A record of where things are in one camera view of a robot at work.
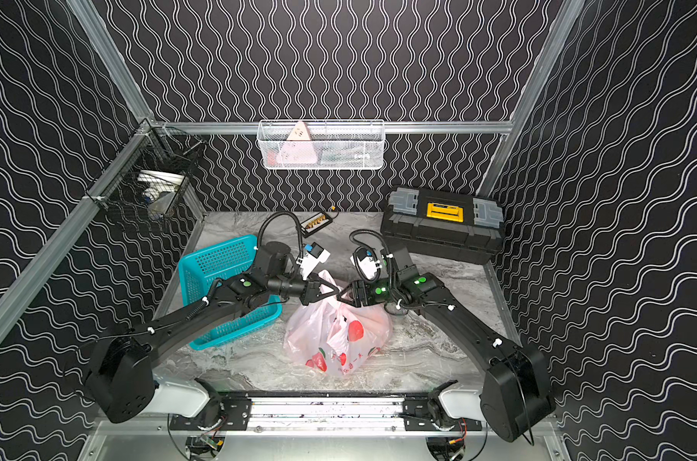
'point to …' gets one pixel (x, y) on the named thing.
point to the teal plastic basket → (202, 270)
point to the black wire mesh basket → (149, 180)
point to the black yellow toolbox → (443, 225)
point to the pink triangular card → (298, 153)
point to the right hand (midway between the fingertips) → (346, 294)
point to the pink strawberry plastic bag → (332, 334)
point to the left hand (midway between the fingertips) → (337, 286)
